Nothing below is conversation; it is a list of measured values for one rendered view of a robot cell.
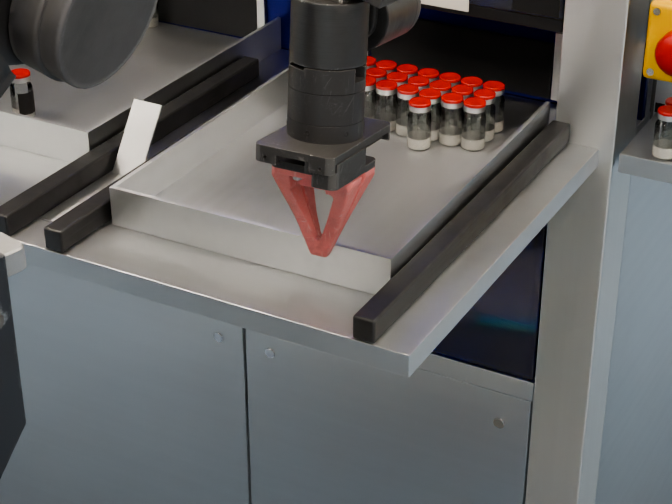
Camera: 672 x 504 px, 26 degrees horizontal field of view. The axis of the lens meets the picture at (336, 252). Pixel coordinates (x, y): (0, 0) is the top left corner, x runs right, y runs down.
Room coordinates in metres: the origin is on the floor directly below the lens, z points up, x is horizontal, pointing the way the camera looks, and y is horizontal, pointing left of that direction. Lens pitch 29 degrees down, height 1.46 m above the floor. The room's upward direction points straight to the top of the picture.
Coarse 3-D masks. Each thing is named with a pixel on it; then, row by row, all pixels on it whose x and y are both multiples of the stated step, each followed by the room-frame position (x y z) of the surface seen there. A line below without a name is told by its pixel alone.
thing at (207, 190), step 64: (256, 128) 1.27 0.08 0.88; (512, 128) 1.27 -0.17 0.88; (128, 192) 1.07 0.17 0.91; (192, 192) 1.14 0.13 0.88; (256, 192) 1.14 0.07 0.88; (320, 192) 1.14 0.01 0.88; (384, 192) 1.14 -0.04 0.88; (448, 192) 1.14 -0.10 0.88; (256, 256) 1.02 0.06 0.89; (384, 256) 0.96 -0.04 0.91
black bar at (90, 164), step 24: (240, 72) 1.38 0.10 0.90; (192, 96) 1.31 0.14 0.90; (216, 96) 1.34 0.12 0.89; (168, 120) 1.26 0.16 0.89; (72, 168) 1.15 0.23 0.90; (96, 168) 1.16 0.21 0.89; (24, 192) 1.10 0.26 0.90; (48, 192) 1.11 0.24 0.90; (72, 192) 1.13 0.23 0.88; (0, 216) 1.06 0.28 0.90; (24, 216) 1.08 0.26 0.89
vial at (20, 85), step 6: (24, 78) 1.29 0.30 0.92; (30, 78) 1.30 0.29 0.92; (12, 84) 1.30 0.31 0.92; (18, 84) 1.29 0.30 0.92; (24, 84) 1.30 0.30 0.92; (30, 84) 1.30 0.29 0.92; (12, 90) 1.29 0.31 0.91; (18, 90) 1.29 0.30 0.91; (24, 90) 1.29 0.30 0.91; (30, 90) 1.30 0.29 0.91; (12, 96) 1.29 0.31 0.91; (12, 102) 1.29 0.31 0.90; (12, 108) 1.30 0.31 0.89; (18, 108) 1.29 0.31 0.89; (30, 114) 1.29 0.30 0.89
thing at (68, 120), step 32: (160, 32) 1.53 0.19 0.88; (192, 32) 1.53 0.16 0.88; (256, 32) 1.44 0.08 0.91; (128, 64) 1.44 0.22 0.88; (160, 64) 1.44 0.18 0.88; (192, 64) 1.44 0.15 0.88; (224, 64) 1.39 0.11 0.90; (64, 96) 1.35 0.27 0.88; (96, 96) 1.35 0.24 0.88; (128, 96) 1.35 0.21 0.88; (160, 96) 1.29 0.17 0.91; (0, 128) 1.24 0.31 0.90; (32, 128) 1.22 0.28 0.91; (64, 128) 1.20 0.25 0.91; (96, 128) 1.20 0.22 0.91; (64, 160) 1.20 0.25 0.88
